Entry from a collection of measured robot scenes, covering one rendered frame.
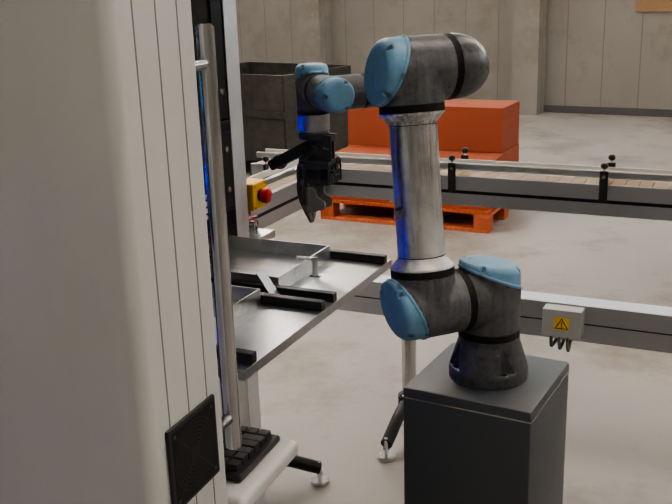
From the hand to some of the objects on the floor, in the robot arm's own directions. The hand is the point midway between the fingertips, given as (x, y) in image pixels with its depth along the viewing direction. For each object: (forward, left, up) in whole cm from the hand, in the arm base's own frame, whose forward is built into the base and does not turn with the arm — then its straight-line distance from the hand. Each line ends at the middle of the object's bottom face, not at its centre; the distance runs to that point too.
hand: (308, 216), depth 214 cm
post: (+27, -7, -100) cm, 104 cm away
